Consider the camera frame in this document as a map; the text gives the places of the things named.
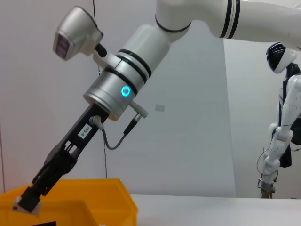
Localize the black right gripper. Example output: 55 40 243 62
18 105 110 213

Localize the white black humanoid robot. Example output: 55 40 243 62
257 41 301 200

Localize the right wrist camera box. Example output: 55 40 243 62
53 6 104 61

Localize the yellow plastic storage bin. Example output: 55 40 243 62
0 178 139 226

